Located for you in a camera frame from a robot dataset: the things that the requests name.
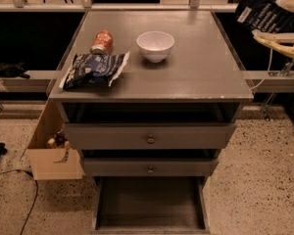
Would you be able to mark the dark blue rxbar wrapper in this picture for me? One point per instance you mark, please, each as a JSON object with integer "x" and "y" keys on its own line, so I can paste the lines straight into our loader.
{"x": 265, "y": 16}

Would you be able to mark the grey drawer cabinet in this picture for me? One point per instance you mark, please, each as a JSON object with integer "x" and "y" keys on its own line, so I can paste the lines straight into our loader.
{"x": 199, "y": 82}

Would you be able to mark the grey top drawer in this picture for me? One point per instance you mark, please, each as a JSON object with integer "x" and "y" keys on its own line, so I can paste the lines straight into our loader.
{"x": 121, "y": 136}

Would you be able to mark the grey middle drawer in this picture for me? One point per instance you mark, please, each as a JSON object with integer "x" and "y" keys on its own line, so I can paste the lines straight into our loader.
{"x": 149, "y": 167}

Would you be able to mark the grey open bottom drawer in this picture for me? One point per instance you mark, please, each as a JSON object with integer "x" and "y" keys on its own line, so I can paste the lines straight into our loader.
{"x": 149, "y": 206}

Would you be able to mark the white bowl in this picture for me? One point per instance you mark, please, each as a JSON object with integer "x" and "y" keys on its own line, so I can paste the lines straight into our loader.
{"x": 155, "y": 46}

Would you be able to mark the orange soda can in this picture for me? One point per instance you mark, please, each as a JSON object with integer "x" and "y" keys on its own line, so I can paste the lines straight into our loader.
{"x": 103, "y": 43}

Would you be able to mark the blue chip bag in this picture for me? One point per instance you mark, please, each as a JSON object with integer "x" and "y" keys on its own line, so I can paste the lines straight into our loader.
{"x": 91, "y": 69}

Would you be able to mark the items inside cardboard box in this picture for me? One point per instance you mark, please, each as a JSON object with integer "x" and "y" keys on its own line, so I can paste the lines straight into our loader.
{"x": 59, "y": 140}

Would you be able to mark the cardboard box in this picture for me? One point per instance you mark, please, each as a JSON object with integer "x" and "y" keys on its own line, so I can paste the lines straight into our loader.
{"x": 47, "y": 163}

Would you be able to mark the metal bracket strut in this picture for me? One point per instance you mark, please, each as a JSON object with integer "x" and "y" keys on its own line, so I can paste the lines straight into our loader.
{"x": 277, "y": 81}

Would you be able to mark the black object on rail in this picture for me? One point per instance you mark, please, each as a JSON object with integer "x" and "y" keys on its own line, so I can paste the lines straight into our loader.
{"x": 13, "y": 70}

